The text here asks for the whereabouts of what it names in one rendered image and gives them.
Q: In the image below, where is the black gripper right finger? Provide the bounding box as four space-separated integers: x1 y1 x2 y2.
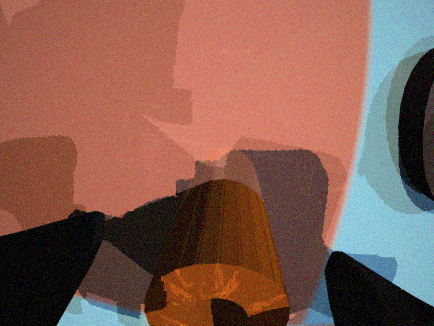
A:
325 251 434 326

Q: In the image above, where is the orange knob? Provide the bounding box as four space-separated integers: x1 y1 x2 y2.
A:
144 179 290 326

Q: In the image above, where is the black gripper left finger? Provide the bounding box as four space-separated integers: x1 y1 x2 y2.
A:
0 211 105 326

